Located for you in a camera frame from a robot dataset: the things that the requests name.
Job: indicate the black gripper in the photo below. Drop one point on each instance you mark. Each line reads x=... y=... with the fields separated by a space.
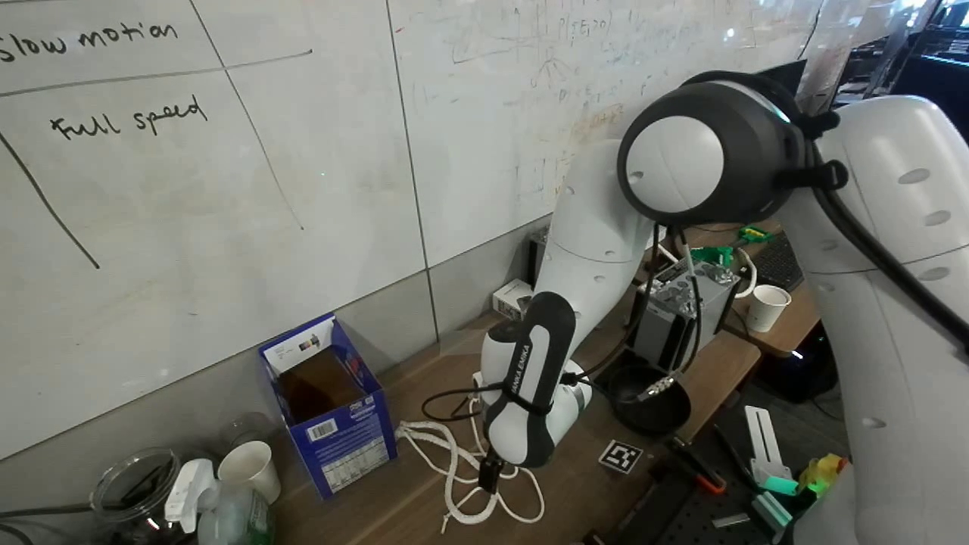
x=490 y=472

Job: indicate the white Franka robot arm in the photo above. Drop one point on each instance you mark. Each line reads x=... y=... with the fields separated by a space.
x=911 y=252

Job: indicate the blue Oreo cardboard box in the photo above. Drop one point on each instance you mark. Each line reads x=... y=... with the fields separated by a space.
x=342 y=442

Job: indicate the black white AprilTag marker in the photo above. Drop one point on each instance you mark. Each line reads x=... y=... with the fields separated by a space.
x=622 y=455

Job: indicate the black bowl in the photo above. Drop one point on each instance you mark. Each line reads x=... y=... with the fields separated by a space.
x=651 y=410

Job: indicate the grey battery with foil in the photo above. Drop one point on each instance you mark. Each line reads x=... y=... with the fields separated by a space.
x=667 y=328

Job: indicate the white paper cup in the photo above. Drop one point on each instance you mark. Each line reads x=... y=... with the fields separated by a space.
x=247 y=472
x=766 y=306

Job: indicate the white plastic strip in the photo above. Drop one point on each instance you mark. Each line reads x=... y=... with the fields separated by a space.
x=765 y=439

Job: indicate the teal plastic part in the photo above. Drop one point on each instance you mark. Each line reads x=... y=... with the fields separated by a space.
x=775 y=504

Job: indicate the black bulky object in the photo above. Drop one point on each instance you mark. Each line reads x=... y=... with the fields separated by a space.
x=798 y=366

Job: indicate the yellow green plastic part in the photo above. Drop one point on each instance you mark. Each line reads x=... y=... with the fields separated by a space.
x=823 y=472

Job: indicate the clear glass jar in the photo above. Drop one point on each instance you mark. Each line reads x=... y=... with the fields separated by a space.
x=130 y=486

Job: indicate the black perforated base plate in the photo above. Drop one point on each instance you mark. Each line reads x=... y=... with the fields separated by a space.
x=728 y=442

